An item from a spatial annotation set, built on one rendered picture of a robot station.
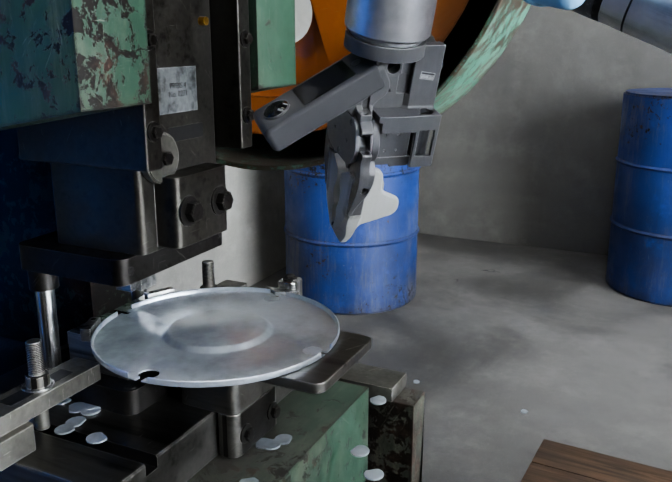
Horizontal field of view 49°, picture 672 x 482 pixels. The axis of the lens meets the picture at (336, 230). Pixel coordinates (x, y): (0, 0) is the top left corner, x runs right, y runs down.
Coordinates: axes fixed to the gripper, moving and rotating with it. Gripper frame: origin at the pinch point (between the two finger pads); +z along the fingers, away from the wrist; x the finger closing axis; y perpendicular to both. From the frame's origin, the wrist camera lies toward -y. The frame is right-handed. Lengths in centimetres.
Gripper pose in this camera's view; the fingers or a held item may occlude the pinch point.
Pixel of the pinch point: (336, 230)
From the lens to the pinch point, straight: 74.6
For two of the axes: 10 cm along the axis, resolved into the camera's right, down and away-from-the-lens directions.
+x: -3.4, -5.4, 7.7
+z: -1.2, 8.4, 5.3
